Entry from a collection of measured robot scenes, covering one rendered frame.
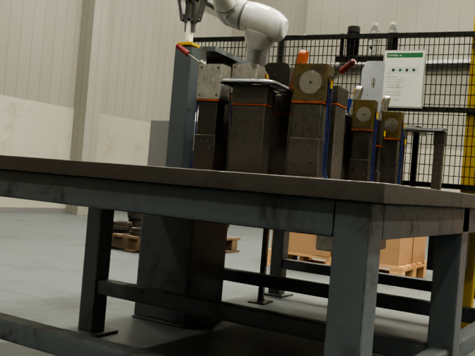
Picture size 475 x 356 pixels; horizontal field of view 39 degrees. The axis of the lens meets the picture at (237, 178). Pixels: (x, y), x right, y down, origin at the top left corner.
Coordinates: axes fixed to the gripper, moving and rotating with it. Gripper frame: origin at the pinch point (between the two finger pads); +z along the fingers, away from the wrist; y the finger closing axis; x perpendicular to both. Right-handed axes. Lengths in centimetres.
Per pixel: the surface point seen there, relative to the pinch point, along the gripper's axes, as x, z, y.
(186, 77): -3.6, 16.7, 2.3
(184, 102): -3.6, 25.7, 2.3
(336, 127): 11, 31, 54
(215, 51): 8.1, 5.0, 6.9
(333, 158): 10, 41, 54
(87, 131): 606, -5, -527
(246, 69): 12.0, 11.0, 17.9
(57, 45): 561, -126, -558
